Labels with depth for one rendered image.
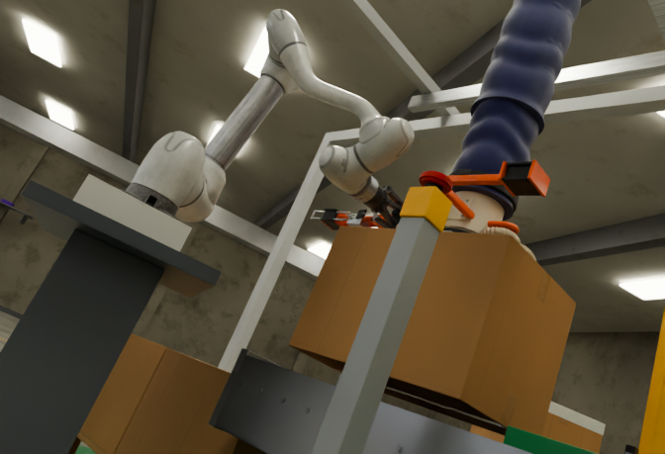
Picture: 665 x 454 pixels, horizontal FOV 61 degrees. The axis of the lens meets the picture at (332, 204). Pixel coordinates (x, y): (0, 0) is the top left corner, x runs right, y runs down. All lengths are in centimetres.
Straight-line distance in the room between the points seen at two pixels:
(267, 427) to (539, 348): 70
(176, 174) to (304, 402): 74
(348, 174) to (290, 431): 73
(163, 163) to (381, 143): 63
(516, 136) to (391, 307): 91
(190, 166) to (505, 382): 103
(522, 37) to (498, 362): 110
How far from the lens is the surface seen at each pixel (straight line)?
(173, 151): 171
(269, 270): 544
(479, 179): 147
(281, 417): 141
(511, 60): 197
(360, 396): 103
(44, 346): 158
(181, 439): 195
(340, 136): 583
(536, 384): 158
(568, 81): 414
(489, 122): 183
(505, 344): 142
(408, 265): 108
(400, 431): 119
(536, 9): 211
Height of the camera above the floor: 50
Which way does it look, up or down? 20 degrees up
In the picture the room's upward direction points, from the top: 23 degrees clockwise
